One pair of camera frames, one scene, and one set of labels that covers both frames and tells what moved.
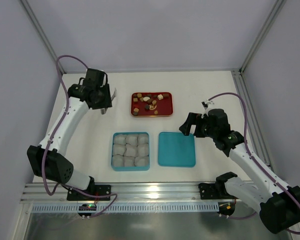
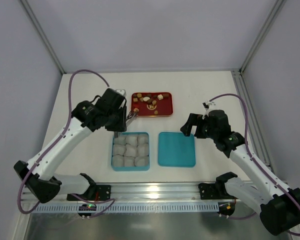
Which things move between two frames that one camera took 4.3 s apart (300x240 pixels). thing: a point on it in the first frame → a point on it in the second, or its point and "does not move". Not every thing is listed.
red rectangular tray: x=151 y=104 does not move
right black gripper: x=196 y=125 does not move
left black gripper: x=107 y=97 → x=123 y=119
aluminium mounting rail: x=134 y=192 does not move
